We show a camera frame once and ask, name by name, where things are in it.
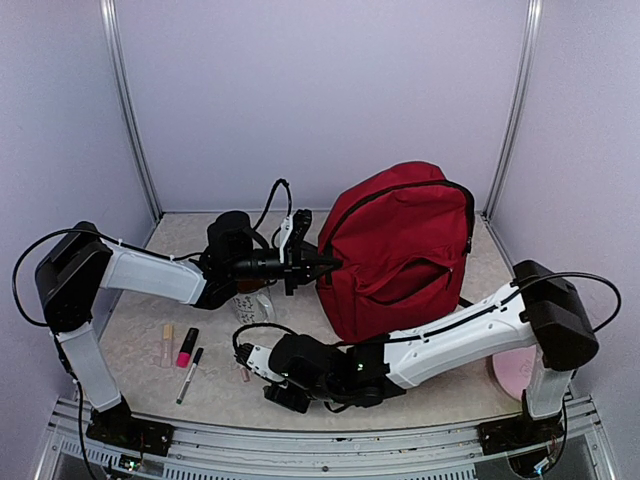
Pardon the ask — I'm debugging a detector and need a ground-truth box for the red student backpack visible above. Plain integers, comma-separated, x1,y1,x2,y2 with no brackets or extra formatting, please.
316,161,475,343

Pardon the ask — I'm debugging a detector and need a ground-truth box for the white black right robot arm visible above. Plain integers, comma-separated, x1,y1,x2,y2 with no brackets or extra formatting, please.
263,260,616,444

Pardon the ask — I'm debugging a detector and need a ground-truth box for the right aluminium frame post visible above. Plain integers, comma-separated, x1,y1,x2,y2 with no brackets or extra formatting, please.
482,0,544,223

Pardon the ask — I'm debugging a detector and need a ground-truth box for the green white pen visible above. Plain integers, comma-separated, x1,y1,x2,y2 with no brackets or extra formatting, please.
176,347,204,405

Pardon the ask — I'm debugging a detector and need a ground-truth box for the aluminium front rail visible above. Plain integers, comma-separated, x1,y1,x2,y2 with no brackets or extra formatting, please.
34,397,616,480

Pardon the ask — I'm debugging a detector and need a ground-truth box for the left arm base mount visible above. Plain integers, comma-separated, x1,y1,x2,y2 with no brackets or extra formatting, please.
86,397,174,457

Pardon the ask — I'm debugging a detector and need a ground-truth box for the left aluminium frame post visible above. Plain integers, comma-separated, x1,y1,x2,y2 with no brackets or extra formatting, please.
100,0,163,224

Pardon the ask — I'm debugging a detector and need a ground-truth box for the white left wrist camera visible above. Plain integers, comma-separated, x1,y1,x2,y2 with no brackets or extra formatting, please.
254,178,312,266

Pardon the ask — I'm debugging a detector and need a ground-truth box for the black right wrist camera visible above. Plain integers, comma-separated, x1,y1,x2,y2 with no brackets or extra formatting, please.
231,322,289,385

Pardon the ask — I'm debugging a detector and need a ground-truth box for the white mug with tea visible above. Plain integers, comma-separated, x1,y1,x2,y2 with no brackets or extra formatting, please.
231,281,277,325

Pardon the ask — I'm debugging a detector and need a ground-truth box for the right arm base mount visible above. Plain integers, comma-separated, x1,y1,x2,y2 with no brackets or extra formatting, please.
477,390,565,455

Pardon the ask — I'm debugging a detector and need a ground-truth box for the pink black highlighter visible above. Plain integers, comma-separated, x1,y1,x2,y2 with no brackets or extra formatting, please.
175,327,199,368

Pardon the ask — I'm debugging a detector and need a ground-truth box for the pink plate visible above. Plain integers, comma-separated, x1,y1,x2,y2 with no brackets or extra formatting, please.
491,346,536,400

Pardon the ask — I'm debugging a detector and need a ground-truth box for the aluminium frame post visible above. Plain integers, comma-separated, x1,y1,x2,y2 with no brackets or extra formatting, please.
482,0,544,223
100,0,163,224

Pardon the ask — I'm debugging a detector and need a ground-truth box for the beige eraser stick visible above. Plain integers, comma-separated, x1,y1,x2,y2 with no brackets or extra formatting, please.
156,324,174,369

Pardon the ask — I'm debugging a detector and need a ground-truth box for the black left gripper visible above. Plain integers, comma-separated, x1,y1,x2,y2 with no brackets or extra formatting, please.
229,241,343,296

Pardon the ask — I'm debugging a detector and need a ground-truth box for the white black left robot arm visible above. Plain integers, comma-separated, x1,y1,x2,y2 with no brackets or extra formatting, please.
34,209,342,445

